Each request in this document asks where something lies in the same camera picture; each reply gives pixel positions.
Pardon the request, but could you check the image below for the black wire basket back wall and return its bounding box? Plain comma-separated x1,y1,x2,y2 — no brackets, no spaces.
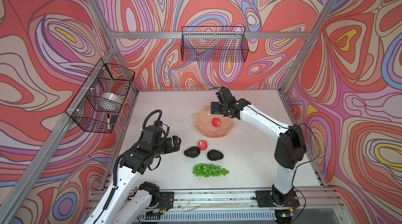
181,26,249,63

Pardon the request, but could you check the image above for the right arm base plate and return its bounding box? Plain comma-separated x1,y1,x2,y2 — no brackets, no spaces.
253,190,300,208

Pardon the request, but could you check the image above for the silver tape roll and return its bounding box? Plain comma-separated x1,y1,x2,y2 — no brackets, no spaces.
101,92,123,104

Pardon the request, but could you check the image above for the black wire basket wall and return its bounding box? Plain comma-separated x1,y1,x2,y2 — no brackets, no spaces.
181,26,249,63
66,60,135,133

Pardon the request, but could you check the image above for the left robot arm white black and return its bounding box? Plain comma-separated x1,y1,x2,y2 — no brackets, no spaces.
85,126,181,224

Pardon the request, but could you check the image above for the black wire basket left wall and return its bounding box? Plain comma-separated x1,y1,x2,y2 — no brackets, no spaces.
66,60,135,133

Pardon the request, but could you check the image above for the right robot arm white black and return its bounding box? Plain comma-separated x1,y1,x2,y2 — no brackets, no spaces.
210,87,307,206

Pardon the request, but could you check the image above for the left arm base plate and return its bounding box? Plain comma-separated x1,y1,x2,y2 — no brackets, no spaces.
149,191,174,211

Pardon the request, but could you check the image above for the green grape bunch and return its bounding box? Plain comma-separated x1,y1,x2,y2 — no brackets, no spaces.
192,163,229,178

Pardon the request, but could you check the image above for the pink faceted fruit bowl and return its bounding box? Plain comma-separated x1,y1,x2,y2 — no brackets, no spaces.
194,106,234,138

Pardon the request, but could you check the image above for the red apple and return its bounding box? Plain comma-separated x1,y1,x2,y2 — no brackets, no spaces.
198,140,208,151
212,118,222,128

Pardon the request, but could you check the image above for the dark avocado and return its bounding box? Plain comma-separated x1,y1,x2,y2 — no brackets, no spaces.
184,146,201,158
207,150,224,161

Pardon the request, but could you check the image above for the aluminium frame post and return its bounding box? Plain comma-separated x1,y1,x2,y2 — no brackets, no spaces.
279,0,349,94

